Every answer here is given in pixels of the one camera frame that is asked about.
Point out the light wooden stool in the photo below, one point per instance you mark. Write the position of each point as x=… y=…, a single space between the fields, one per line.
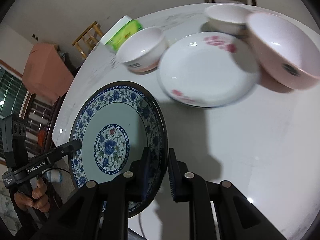
x=82 y=37

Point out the barred window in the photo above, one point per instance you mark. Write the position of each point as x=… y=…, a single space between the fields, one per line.
x=12 y=90

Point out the person's left hand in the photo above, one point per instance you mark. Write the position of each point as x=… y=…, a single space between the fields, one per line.
x=41 y=195

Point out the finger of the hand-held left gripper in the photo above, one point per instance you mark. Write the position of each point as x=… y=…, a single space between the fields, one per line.
x=71 y=146

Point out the black wall socket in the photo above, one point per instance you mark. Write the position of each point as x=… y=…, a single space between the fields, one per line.
x=35 y=36

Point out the white bowl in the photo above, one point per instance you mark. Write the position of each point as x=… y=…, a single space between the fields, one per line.
x=225 y=17
x=140 y=45

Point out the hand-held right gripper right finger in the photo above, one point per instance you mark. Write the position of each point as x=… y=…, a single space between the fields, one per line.
x=172 y=180

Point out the blue floral plate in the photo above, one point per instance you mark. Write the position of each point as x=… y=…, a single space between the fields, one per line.
x=112 y=115

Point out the white plate with pink flowers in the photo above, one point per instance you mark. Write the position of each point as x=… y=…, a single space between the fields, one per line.
x=205 y=70

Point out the green tissue box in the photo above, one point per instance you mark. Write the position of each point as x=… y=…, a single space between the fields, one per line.
x=125 y=33

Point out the dark wooden chair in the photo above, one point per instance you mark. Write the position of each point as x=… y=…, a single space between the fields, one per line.
x=37 y=110

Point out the pink bowl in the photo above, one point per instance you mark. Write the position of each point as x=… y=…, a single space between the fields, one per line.
x=275 y=45

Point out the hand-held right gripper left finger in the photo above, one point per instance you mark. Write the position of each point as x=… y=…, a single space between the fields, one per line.
x=146 y=177

